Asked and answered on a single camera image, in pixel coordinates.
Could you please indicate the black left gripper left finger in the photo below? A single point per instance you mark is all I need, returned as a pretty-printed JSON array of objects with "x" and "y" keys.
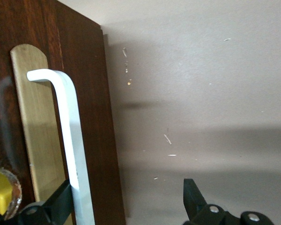
[{"x": 53, "y": 208}]

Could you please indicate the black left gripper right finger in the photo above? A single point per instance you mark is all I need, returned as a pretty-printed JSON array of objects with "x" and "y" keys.
[{"x": 192, "y": 201}]

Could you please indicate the light wood drawer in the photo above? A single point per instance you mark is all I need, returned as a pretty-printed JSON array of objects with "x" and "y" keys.
[{"x": 91, "y": 93}]

